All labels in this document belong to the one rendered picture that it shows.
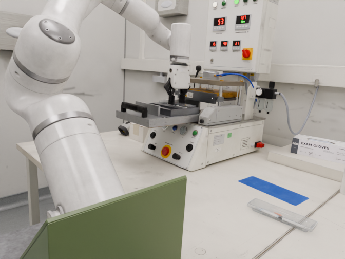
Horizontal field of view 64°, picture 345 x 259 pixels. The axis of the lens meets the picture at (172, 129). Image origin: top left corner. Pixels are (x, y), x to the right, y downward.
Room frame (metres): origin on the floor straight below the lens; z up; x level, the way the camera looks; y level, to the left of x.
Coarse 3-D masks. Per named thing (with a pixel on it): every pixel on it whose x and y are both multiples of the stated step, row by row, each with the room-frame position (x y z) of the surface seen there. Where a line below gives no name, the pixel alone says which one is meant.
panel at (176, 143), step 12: (156, 132) 1.27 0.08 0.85; (168, 132) 1.22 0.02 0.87; (192, 132) 1.13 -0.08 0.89; (156, 144) 1.23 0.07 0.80; (168, 144) 1.19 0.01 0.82; (180, 144) 1.14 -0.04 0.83; (192, 144) 1.10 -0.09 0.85; (156, 156) 1.20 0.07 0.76; (168, 156) 1.15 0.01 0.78; (192, 156) 1.07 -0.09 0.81
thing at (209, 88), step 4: (192, 88) 1.37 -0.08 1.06; (196, 88) 1.39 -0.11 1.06; (200, 88) 1.41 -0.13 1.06; (204, 88) 1.43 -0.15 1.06; (208, 88) 1.34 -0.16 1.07; (212, 88) 1.34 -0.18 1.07; (212, 92) 1.23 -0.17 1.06; (216, 92) 1.23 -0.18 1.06; (224, 92) 1.27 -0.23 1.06; (228, 92) 1.29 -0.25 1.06; (232, 92) 1.31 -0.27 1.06; (236, 92) 1.34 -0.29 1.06; (224, 96) 1.27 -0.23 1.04; (228, 96) 1.29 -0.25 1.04; (232, 96) 1.31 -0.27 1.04; (236, 96) 1.34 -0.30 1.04; (224, 100) 1.27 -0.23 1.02; (228, 100) 1.30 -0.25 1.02; (232, 100) 1.32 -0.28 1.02
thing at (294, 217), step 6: (252, 204) 0.76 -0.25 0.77; (258, 204) 0.76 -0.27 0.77; (264, 204) 0.76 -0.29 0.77; (270, 204) 0.77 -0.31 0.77; (270, 210) 0.73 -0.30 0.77; (276, 210) 0.73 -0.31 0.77; (282, 210) 0.73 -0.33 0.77; (288, 210) 0.74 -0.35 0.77; (282, 216) 0.70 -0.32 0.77; (288, 216) 0.70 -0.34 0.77; (294, 216) 0.70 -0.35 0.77; (300, 216) 0.70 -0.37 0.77; (300, 222) 0.67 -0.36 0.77; (306, 222) 0.68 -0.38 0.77; (312, 222) 0.68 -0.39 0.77; (312, 228) 0.65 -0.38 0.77
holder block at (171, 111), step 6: (156, 102) 1.25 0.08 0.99; (162, 108) 1.08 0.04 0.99; (168, 108) 1.15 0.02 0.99; (174, 108) 1.12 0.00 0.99; (180, 108) 1.11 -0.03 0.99; (186, 108) 1.12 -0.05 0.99; (192, 108) 1.13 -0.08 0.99; (198, 108) 1.16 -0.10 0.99; (162, 114) 1.08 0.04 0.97; (168, 114) 1.06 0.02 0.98; (174, 114) 1.06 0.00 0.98; (180, 114) 1.08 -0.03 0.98; (186, 114) 1.11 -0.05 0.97; (192, 114) 1.13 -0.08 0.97
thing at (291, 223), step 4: (248, 204) 0.76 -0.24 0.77; (272, 204) 0.77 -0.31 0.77; (252, 208) 0.76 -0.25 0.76; (256, 208) 0.74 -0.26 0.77; (260, 212) 0.74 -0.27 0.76; (264, 212) 0.73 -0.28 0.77; (268, 212) 0.72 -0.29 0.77; (268, 216) 0.73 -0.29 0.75; (272, 216) 0.72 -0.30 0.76; (276, 216) 0.70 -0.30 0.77; (304, 216) 0.71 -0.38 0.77; (280, 220) 0.70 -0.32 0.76; (284, 220) 0.69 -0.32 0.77; (288, 220) 0.68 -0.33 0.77; (288, 224) 0.69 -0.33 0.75; (292, 224) 0.67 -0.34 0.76; (296, 224) 0.67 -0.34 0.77; (316, 224) 0.67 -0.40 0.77; (296, 228) 0.68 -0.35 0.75; (300, 228) 0.67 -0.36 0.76; (304, 228) 0.65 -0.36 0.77; (308, 228) 0.65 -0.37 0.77
